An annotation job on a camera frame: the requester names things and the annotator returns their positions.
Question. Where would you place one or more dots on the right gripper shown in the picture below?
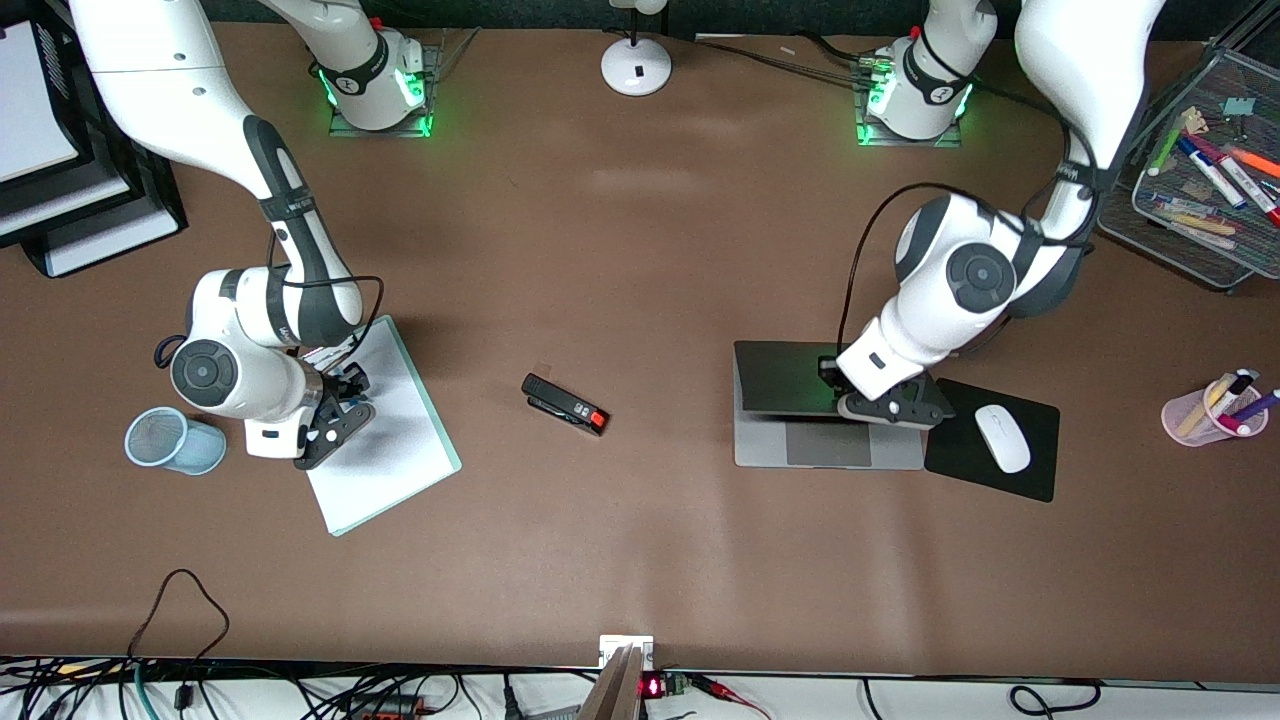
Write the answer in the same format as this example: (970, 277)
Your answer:
(343, 386)

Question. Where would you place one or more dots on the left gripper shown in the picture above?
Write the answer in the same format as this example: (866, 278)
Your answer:
(829, 369)

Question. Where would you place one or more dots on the pink mesh pen cup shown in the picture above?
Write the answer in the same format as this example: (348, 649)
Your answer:
(1172, 412)

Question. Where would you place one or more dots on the black scissors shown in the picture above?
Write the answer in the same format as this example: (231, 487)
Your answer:
(158, 352)

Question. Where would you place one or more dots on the silver laptop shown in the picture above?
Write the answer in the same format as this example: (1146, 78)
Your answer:
(780, 445)

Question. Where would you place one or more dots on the beige clip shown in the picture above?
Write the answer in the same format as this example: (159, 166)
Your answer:
(1194, 120)

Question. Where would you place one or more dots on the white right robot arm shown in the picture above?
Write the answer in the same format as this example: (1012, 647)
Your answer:
(150, 60)

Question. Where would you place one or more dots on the black stapler red tip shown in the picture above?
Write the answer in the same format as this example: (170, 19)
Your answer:
(560, 402)

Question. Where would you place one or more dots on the blue-capped white marker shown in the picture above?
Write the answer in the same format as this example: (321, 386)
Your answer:
(1215, 175)

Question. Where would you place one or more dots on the teal clipboard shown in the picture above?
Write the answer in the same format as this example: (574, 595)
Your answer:
(445, 440)

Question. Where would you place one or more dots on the teal clip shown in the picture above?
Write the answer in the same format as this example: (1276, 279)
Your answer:
(1238, 106)

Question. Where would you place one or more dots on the red-capped white marker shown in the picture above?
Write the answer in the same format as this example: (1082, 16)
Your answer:
(1250, 190)

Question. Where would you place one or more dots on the black mouse pad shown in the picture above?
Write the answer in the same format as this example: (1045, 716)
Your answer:
(960, 450)

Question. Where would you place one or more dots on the green marker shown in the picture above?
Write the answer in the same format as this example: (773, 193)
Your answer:
(1170, 148)

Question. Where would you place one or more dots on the grey mounting beam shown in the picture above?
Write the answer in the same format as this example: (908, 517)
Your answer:
(615, 695)

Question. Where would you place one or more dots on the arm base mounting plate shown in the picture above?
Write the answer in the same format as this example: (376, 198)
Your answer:
(430, 85)
(910, 143)

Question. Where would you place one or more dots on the purple marker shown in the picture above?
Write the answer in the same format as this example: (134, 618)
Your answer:
(1262, 405)

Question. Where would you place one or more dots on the yellow pencil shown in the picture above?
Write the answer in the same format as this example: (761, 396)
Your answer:
(1200, 225)

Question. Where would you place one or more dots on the black-capped white marker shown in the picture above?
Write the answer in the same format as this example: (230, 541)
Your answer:
(1240, 382)

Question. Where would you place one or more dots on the pink marker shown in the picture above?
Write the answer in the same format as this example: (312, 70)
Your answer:
(1228, 415)

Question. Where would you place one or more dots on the light blue mesh cup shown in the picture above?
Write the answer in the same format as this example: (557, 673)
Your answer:
(195, 450)

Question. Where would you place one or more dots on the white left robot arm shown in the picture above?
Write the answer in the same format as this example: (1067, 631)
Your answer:
(1080, 60)

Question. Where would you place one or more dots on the circuit board red display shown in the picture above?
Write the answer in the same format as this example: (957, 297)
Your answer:
(668, 686)

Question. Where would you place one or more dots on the blue pen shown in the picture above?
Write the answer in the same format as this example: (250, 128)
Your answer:
(1180, 204)

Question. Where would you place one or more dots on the white bracket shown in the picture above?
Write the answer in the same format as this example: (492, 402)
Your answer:
(612, 645)

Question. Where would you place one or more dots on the orange power strip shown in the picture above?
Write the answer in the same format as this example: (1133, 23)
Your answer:
(385, 712)

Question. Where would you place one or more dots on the white round stand base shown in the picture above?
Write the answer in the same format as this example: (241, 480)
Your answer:
(636, 70)

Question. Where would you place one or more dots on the white computer mouse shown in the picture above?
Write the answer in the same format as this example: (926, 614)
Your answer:
(1003, 438)

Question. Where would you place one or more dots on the white paper sheet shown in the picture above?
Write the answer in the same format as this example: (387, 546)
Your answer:
(390, 470)

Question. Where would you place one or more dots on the orange highlighter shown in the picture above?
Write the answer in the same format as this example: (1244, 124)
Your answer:
(1258, 163)

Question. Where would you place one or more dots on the white paper stack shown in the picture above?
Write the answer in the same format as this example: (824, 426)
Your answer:
(110, 240)
(30, 110)
(70, 195)

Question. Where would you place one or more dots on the black stacked document tray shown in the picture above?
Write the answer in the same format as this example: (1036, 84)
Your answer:
(150, 200)

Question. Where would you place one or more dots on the beige pencil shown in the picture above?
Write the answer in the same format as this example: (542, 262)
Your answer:
(1206, 405)

